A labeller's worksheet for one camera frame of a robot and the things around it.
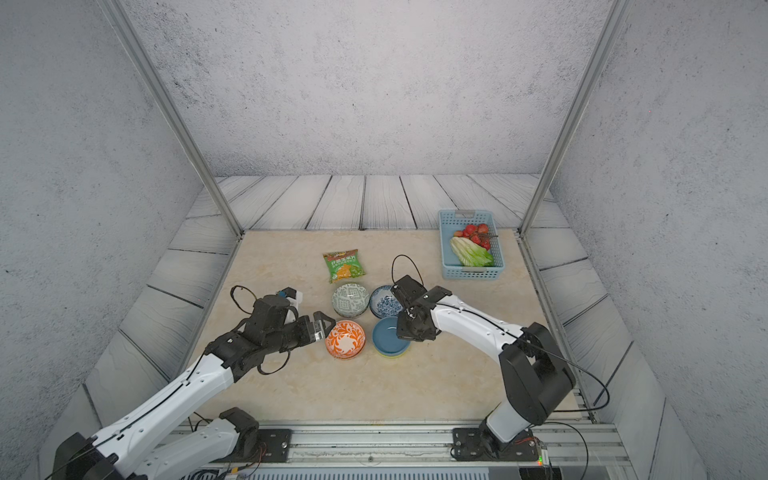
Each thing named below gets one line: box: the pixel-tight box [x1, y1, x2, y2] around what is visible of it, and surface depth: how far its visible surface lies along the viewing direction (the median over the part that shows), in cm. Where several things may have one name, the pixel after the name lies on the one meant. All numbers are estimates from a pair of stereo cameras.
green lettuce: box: [450, 236, 495, 267], surface depth 110 cm
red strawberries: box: [454, 223, 491, 251], surface depth 117 cm
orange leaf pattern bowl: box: [326, 320, 366, 359], surface depth 90 cm
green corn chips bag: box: [322, 249, 366, 284], surface depth 109 cm
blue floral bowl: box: [369, 285, 404, 319], surface depth 98 cm
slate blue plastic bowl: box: [372, 316, 411, 356], surface depth 87 cm
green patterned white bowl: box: [332, 283, 370, 318], surface depth 98 cm
